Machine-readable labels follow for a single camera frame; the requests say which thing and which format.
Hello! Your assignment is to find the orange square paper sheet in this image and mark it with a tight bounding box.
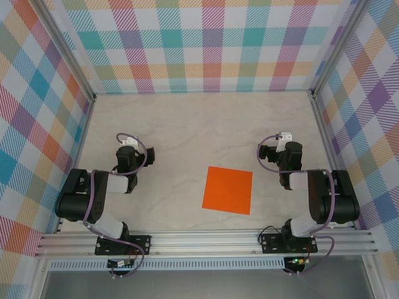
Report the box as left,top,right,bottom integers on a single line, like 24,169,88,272
201,166,253,216

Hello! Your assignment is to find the circuit board with green light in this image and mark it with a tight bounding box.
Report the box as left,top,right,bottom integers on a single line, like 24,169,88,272
288,257,312,267

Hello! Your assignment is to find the small black circuit board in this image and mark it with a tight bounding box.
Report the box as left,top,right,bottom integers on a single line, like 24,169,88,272
107,259,135,268

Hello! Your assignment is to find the grey metal panel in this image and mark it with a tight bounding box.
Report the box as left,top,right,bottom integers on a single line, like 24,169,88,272
40,269,375,299

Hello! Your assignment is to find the white right camera bracket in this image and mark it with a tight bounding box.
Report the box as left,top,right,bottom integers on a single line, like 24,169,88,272
277,131,294,153

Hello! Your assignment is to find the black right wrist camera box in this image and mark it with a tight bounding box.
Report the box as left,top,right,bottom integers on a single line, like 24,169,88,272
259,144,277,163

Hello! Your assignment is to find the aluminium table side rail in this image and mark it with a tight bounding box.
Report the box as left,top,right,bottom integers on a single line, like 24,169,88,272
307,90,359,231
43,93,97,234

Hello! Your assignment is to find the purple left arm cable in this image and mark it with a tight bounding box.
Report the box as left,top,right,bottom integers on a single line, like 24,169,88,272
82,133,148,279

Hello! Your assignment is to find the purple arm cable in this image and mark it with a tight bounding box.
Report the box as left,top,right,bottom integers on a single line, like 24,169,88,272
256,133,335,276
82,133,148,279

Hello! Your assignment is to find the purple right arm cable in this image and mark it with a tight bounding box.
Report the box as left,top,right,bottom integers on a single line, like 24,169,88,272
256,133,335,276

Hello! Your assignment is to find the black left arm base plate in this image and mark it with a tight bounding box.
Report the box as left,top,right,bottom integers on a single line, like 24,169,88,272
95,235,152,256

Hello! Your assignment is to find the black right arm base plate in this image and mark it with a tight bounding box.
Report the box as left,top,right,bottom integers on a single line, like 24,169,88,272
260,233,318,255

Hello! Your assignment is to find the aluminium mounting rail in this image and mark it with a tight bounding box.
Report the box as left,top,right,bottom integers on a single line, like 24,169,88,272
34,229,380,258

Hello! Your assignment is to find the aluminium frame post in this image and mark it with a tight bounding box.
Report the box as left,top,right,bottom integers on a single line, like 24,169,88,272
31,0,97,102
307,0,372,100

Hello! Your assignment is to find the slotted grey cable duct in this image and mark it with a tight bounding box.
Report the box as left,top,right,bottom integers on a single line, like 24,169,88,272
49,257,286,271

